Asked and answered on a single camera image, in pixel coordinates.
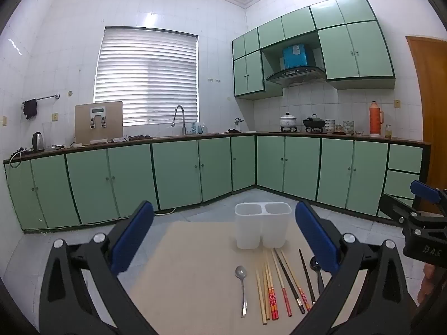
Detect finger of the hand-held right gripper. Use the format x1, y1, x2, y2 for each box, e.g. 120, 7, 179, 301
410, 180, 443, 205
379, 193, 425, 230

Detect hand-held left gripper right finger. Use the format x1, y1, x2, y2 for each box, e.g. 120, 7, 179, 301
290, 200, 420, 335

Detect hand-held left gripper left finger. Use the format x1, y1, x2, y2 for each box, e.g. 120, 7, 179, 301
39, 200, 158, 335

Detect black spoon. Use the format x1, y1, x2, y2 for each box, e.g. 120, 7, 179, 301
310, 256, 324, 297

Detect black chopstick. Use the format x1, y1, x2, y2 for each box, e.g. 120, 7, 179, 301
298, 249, 316, 305
275, 248, 306, 315

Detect red striped bamboo chopstick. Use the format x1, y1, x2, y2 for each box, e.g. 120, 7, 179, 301
272, 249, 292, 317
280, 250, 312, 312

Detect plain bamboo chopstick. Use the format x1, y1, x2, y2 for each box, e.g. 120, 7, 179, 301
256, 269, 268, 324
263, 250, 272, 320

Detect white two-compartment utensil holder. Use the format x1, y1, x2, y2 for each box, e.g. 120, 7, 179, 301
235, 202, 293, 250

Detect red patterned orange-banded chopstick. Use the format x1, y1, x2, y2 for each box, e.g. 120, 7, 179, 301
268, 263, 279, 319
265, 251, 276, 320

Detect silver metal spoon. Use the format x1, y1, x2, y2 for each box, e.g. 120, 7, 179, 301
235, 265, 248, 318

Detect person's right hand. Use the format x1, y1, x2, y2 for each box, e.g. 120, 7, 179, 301
417, 263, 447, 308

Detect beige table cloth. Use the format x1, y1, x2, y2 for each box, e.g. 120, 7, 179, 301
119, 221, 360, 335

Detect green base cabinet run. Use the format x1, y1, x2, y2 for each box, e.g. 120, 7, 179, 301
3, 132, 432, 233

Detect wooden door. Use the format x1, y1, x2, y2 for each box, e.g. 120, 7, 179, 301
405, 35, 447, 213

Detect orange thermos flask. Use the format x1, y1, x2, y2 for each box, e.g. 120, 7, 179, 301
369, 101, 384, 137

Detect black wok with lid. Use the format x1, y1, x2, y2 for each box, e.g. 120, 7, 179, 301
302, 114, 326, 129

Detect wooden board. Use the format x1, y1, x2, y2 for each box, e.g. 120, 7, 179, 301
74, 101, 123, 142

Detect steel kitchen faucet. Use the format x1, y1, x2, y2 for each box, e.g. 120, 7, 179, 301
171, 105, 187, 135

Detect white window blind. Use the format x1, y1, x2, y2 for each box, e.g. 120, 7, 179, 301
94, 26, 200, 127

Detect dark hanging towel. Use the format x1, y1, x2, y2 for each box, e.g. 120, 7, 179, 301
23, 99, 38, 120

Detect black range hood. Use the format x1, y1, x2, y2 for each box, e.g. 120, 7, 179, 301
264, 66, 326, 87

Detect blue box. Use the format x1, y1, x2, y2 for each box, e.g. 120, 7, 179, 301
282, 44, 310, 68

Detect green wall cabinet unit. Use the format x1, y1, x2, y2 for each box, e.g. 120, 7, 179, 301
231, 0, 396, 100

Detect metal towel rail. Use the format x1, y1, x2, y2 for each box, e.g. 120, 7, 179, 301
23, 94, 60, 104

